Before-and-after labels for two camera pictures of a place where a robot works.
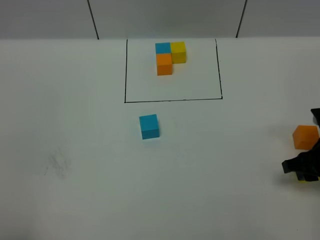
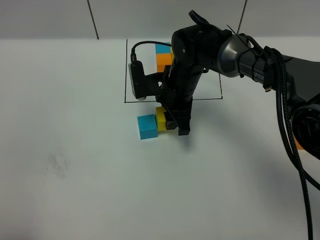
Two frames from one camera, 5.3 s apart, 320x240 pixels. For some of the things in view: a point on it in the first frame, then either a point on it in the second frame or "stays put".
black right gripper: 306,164 -> 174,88
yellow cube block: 305,182 -> 161,121
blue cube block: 149,126 stays put
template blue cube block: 163,48 stays put
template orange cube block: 164,64 stays put
